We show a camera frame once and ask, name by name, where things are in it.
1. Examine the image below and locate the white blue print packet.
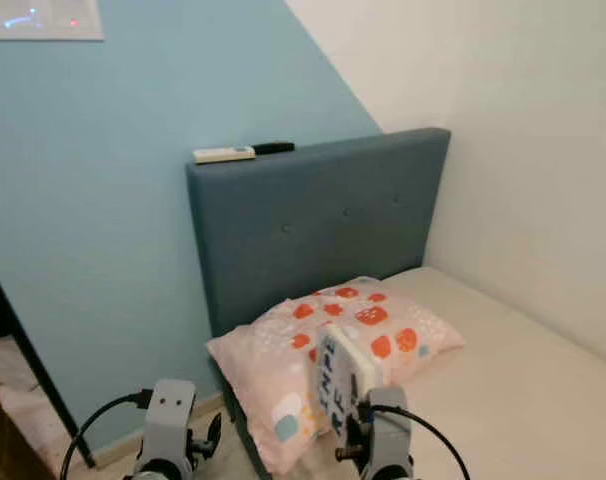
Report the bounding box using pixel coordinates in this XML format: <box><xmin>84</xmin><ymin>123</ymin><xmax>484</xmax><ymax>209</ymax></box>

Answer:
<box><xmin>314</xmin><ymin>322</ymin><xmax>385</xmax><ymax>443</ymax></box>

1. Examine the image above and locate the pink patterned pillow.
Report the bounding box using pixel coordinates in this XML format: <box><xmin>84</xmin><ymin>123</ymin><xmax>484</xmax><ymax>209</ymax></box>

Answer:
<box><xmin>205</xmin><ymin>275</ymin><xmax>467</xmax><ymax>477</ymax></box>

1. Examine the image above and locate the brown cardboard box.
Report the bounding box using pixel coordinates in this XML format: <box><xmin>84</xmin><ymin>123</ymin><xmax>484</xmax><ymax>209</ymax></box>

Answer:
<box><xmin>0</xmin><ymin>385</ymin><xmax>36</xmax><ymax>480</ymax></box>

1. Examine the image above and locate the teal upholstered headboard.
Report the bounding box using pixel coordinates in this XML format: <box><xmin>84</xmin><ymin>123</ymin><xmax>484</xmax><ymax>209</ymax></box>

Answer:
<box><xmin>184</xmin><ymin>127</ymin><xmax>453</xmax><ymax>473</ymax></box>

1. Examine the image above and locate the white remote control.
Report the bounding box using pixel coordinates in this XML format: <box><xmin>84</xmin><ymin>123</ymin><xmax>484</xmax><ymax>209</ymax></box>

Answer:
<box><xmin>192</xmin><ymin>146</ymin><xmax>257</xmax><ymax>166</ymax></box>

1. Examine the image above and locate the small black object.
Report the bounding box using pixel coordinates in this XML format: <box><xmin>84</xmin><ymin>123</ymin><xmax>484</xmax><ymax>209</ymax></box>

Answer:
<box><xmin>250</xmin><ymin>140</ymin><xmax>297</xmax><ymax>157</ymax></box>

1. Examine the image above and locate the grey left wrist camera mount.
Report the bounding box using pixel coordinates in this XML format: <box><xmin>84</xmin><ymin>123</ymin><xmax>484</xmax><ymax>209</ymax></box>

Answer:
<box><xmin>148</xmin><ymin>378</ymin><xmax>200</xmax><ymax>473</ymax></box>

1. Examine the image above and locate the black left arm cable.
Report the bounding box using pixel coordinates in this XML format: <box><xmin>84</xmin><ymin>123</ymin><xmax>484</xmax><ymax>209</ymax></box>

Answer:
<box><xmin>59</xmin><ymin>389</ymin><xmax>155</xmax><ymax>480</ymax></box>

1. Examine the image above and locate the black door frame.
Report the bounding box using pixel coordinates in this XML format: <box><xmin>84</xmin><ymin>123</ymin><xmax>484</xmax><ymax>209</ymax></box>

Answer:
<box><xmin>0</xmin><ymin>254</ymin><xmax>97</xmax><ymax>470</ymax></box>

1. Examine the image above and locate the white wall switch panel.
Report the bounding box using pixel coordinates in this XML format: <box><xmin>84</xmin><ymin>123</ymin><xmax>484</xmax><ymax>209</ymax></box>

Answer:
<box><xmin>0</xmin><ymin>0</ymin><xmax>107</xmax><ymax>43</ymax></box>

